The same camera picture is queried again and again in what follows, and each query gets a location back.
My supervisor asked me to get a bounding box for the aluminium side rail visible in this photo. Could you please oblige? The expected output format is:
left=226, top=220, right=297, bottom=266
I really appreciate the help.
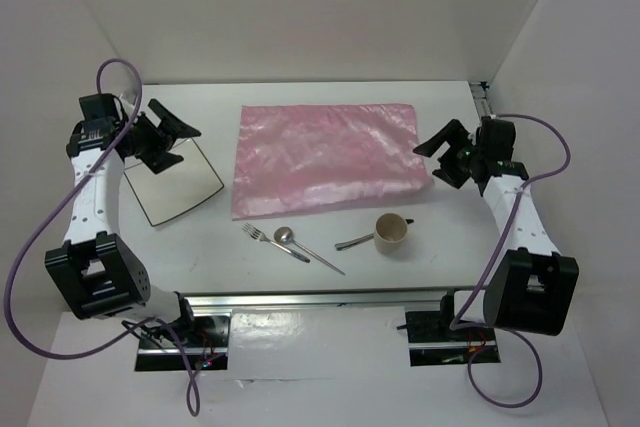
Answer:
left=468, top=81, right=493, bottom=117

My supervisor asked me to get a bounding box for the pink satin rose placemat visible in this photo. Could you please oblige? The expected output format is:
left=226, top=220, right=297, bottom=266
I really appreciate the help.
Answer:
left=231, top=103, right=433, bottom=220

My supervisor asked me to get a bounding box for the aluminium front rail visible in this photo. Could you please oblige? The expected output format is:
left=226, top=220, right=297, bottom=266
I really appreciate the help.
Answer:
left=186, top=286, right=470, bottom=313

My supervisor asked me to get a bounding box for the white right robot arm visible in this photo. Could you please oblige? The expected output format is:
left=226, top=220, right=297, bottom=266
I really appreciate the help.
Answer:
left=413, top=114, right=579, bottom=339

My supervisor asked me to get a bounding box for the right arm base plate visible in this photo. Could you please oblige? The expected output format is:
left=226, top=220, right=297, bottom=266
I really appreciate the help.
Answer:
left=397, top=311, right=501, bottom=367

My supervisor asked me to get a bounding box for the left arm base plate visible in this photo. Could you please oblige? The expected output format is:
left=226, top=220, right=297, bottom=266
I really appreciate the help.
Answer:
left=134, top=314, right=231, bottom=372

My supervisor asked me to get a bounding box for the square white plate black rim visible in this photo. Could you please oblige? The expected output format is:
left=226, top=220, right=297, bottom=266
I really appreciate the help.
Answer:
left=124, top=139, right=224, bottom=227

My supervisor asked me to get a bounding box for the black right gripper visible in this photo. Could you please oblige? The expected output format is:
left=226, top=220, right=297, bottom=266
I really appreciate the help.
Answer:
left=414, top=118, right=485, bottom=189

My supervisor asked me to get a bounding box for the silver spoon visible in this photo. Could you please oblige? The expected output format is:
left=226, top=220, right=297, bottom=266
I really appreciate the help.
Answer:
left=274, top=226, right=346, bottom=276

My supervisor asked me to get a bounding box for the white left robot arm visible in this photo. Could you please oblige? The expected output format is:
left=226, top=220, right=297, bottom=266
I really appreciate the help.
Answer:
left=45, top=93, right=201, bottom=346

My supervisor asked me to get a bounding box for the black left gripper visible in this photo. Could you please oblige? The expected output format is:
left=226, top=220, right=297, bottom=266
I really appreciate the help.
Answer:
left=123, top=99, right=200, bottom=174

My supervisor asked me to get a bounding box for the beige ceramic cup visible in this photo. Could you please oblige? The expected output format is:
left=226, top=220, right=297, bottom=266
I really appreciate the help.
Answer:
left=374, top=213, right=408, bottom=255

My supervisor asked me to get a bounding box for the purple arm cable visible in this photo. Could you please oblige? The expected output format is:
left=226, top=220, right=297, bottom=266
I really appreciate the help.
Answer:
left=7, top=59, right=201, bottom=418
left=449, top=114, right=572, bottom=406

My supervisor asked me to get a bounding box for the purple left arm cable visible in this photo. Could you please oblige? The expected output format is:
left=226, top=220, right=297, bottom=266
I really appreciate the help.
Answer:
left=7, top=59, right=201, bottom=418

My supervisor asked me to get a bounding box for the silver table knife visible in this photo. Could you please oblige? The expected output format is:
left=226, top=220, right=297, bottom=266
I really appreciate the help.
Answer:
left=334, top=217, right=414, bottom=251

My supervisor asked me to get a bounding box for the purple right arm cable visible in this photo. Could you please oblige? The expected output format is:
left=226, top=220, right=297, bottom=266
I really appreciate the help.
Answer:
left=449, top=114, right=572, bottom=406

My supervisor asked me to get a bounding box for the silver fork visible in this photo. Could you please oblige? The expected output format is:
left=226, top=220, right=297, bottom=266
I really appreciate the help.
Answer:
left=242, top=223, right=310, bottom=263

